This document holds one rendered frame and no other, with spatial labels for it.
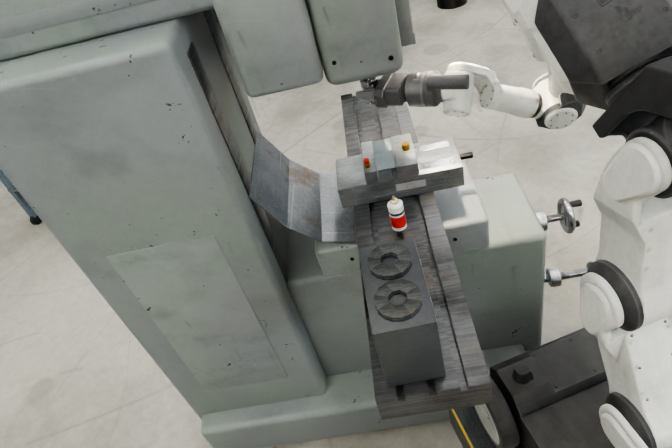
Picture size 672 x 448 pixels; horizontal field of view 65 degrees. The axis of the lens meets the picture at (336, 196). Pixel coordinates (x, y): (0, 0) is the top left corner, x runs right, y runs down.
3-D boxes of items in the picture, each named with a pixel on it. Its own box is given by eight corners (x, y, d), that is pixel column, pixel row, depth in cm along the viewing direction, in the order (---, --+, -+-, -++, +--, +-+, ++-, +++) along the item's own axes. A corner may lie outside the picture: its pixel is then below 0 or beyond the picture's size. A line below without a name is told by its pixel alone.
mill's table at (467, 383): (403, 100, 203) (400, 81, 198) (493, 402, 108) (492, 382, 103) (344, 113, 206) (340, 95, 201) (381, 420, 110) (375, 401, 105)
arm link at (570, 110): (578, 84, 138) (583, 18, 120) (593, 122, 131) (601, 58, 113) (532, 95, 141) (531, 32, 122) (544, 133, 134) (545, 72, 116)
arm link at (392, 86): (386, 61, 138) (431, 59, 133) (392, 93, 144) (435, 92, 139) (370, 86, 130) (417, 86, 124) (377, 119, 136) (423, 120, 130)
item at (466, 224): (463, 176, 181) (460, 148, 173) (491, 249, 154) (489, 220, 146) (321, 205, 186) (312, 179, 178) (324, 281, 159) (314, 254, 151)
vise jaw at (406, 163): (411, 143, 156) (410, 132, 153) (419, 174, 144) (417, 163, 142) (391, 147, 156) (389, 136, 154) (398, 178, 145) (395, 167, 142)
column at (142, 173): (334, 320, 238) (203, -31, 139) (339, 421, 202) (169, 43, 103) (227, 339, 243) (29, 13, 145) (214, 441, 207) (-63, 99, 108)
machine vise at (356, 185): (454, 154, 159) (451, 124, 152) (465, 185, 147) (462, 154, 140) (340, 176, 163) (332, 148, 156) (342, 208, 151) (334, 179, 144)
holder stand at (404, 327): (424, 292, 123) (413, 232, 110) (446, 376, 106) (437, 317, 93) (373, 302, 124) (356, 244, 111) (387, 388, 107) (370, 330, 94)
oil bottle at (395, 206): (405, 219, 142) (400, 189, 135) (408, 230, 139) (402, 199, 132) (391, 222, 143) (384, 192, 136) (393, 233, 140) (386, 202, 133)
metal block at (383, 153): (393, 154, 153) (390, 137, 149) (395, 167, 148) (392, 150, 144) (375, 158, 153) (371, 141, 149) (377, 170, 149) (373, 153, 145)
